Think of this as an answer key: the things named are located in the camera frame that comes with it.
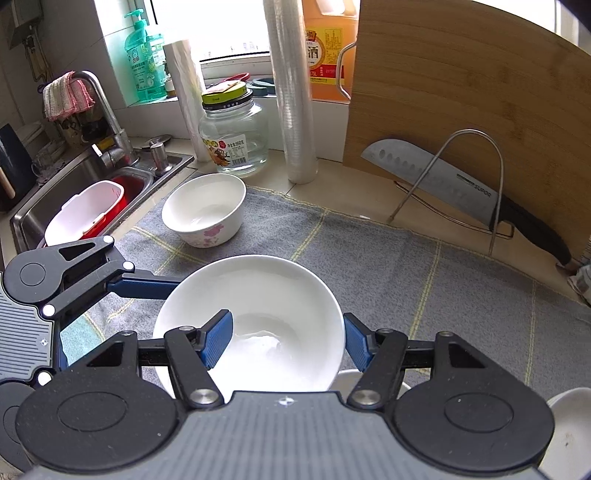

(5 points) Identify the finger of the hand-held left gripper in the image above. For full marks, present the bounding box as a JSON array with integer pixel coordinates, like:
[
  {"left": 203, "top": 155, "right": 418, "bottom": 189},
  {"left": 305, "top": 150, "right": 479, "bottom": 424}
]
[{"left": 39, "top": 236, "right": 185, "bottom": 320}]

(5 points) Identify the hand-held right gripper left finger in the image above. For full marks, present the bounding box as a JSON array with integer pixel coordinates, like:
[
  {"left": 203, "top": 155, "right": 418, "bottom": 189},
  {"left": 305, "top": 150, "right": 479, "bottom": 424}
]
[{"left": 60, "top": 310, "right": 234, "bottom": 411}]

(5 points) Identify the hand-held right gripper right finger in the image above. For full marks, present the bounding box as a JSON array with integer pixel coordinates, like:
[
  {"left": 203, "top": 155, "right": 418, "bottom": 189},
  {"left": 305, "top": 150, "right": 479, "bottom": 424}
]
[{"left": 344, "top": 313, "right": 509, "bottom": 411}]

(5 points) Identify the white fruit-print plate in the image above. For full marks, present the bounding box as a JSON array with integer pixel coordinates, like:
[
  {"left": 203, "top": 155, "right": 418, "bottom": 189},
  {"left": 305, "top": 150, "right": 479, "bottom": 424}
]
[{"left": 539, "top": 387, "right": 591, "bottom": 480}]

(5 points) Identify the grey and teal checked towel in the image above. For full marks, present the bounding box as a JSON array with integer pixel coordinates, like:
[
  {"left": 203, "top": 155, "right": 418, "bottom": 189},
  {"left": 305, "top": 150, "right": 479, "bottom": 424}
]
[{"left": 60, "top": 173, "right": 591, "bottom": 402}]

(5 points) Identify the white strainer basket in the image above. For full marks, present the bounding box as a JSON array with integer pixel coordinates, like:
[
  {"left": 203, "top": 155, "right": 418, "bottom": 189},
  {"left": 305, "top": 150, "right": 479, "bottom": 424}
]
[{"left": 45, "top": 181, "right": 125, "bottom": 247}]

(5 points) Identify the red plastic basin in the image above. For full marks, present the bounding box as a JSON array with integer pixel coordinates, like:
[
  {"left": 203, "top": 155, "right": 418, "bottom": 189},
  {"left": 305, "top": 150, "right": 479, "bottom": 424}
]
[{"left": 78, "top": 174, "right": 155, "bottom": 241}]

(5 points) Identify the metal sink soap dispenser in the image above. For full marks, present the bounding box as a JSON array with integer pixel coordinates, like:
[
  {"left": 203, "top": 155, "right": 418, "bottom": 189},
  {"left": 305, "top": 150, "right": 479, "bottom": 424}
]
[{"left": 148, "top": 142, "right": 169, "bottom": 177}]

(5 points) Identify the stainless steel sink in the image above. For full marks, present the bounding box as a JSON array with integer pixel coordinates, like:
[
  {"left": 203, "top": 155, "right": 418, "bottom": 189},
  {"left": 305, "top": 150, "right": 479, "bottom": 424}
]
[{"left": 9, "top": 138, "right": 195, "bottom": 250}]

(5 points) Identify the glass jar yellow-black lid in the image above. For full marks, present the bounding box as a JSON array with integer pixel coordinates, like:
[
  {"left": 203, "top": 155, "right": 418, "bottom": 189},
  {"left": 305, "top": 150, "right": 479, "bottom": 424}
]
[{"left": 198, "top": 82, "right": 270, "bottom": 178}]

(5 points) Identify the steel kitchen faucet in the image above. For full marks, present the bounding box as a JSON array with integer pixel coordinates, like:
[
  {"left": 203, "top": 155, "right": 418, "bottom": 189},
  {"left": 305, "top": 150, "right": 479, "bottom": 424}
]
[{"left": 69, "top": 71, "right": 134, "bottom": 169}]

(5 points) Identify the dark blue container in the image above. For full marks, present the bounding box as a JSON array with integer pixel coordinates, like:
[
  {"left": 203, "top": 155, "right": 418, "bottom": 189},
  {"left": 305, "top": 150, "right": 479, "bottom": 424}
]
[{"left": 0, "top": 124, "right": 37, "bottom": 213}]

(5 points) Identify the pink dish cloth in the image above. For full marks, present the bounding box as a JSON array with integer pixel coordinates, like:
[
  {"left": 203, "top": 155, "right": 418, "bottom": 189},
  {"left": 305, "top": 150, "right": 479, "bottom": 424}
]
[{"left": 43, "top": 71, "right": 95, "bottom": 122}]

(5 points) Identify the green dish soap bottle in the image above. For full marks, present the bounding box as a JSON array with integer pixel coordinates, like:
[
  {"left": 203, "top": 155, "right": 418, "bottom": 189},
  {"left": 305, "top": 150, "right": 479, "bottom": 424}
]
[{"left": 124, "top": 9, "right": 168, "bottom": 103}]

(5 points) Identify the clear plastic cup stack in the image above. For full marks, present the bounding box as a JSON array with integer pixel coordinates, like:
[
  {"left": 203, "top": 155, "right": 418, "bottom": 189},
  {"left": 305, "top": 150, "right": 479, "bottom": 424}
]
[{"left": 263, "top": 0, "right": 319, "bottom": 184}]

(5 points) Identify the bamboo cutting board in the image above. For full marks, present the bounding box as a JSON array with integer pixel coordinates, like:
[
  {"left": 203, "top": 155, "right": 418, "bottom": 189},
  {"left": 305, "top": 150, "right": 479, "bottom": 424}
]
[{"left": 344, "top": 0, "right": 591, "bottom": 273}]

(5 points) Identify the orange cooking oil jug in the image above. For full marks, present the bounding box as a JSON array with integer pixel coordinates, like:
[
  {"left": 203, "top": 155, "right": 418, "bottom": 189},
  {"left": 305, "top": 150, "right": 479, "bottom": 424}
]
[{"left": 302, "top": 0, "right": 360, "bottom": 103}]

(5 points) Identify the black-handled kitchen knife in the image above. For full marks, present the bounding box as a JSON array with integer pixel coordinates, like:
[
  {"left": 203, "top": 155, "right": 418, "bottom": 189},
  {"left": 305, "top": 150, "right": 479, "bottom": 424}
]
[{"left": 361, "top": 138, "right": 572, "bottom": 266}]

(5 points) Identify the metal wire rack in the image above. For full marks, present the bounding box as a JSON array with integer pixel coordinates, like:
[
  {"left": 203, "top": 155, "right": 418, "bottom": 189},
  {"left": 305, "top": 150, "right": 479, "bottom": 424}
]
[{"left": 387, "top": 129, "right": 515, "bottom": 257}]

